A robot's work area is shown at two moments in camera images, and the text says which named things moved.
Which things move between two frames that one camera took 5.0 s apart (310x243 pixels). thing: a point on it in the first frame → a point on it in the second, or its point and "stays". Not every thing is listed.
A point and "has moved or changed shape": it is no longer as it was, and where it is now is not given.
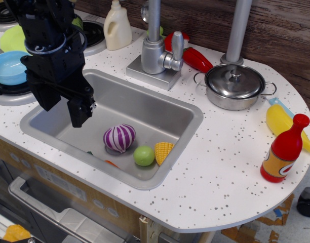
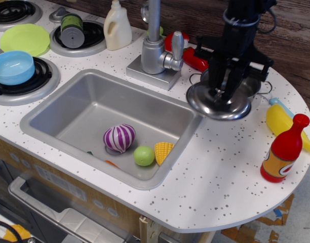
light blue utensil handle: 275,100 stays
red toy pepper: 194,59 stays
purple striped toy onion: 119,138 stays
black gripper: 61,72 → 248,58
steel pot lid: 234,81 has moved or changed shape
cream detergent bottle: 117,29 stays
